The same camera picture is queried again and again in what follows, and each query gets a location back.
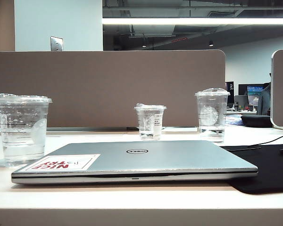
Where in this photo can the tall clear plastic cup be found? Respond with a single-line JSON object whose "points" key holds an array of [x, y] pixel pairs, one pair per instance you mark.
{"points": [[212, 115]]}

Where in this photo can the silver Dell laptop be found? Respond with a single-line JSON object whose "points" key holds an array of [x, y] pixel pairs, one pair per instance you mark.
{"points": [[169, 157]]}

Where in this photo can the black ceiling spotlight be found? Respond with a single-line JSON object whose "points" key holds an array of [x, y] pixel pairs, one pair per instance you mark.
{"points": [[211, 43]]}

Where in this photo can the long brown desk divider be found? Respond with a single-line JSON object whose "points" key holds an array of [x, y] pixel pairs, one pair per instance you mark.
{"points": [[122, 80]]}

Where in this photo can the metal wall plate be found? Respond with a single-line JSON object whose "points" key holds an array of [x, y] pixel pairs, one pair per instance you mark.
{"points": [[56, 43]]}

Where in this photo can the person in grey jacket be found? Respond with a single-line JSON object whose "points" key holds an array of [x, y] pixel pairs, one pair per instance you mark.
{"points": [[265, 101]]}

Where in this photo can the black round pouch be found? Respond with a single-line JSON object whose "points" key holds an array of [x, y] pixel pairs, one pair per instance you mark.
{"points": [[255, 120]]}

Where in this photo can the white ceiling light strip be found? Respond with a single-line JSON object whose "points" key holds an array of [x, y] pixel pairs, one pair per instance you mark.
{"points": [[191, 21]]}

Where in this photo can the small clear cup with label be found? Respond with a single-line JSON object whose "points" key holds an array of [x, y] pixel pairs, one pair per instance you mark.
{"points": [[149, 122]]}

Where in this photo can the black mouse pad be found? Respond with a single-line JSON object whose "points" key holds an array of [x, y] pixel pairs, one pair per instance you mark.
{"points": [[268, 169]]}

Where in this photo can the wide clear plastic cup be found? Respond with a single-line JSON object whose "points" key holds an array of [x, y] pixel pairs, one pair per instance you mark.
{"points": [[21, 127]]}

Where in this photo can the lit computer monitor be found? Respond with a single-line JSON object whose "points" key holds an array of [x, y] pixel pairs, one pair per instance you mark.
{"points": [[253, 94]]}

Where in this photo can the black sign with number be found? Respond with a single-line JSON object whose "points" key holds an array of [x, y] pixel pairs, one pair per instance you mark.
{"points": [[229, 91]]}

